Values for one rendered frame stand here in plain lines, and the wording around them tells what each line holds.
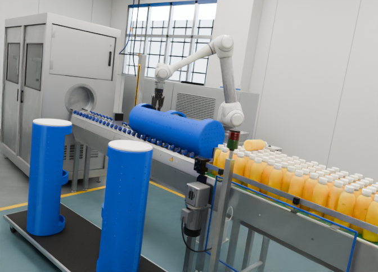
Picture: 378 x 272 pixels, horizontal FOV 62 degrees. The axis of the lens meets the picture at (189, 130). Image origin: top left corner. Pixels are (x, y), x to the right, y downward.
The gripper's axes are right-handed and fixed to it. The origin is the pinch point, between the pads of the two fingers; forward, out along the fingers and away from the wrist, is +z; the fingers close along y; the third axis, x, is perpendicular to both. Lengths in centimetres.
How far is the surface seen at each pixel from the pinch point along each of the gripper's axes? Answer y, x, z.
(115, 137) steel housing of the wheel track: 12, -42, 32
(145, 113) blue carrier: 11.1, 0.1, 1.7
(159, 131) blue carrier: 13.4, 23.0, 12.5
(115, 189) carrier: 69, 55, 41
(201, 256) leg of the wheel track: -6, 68, 103
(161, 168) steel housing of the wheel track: 11, 28, 42
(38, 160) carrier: 86, -25, 43
